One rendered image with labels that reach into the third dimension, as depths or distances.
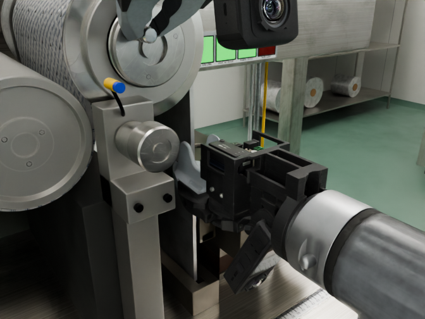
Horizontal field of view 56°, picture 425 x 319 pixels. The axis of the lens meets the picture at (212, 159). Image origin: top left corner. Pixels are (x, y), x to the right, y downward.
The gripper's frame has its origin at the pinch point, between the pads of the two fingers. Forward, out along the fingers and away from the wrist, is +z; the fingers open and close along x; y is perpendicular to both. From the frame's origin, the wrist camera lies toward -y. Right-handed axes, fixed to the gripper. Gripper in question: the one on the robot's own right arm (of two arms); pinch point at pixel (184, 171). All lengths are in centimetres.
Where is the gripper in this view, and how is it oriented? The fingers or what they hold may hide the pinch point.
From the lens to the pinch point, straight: 49.9
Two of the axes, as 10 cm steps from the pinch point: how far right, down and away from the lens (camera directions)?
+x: -8.0, 2.4, -5.5
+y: 0.0, -9.2, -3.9
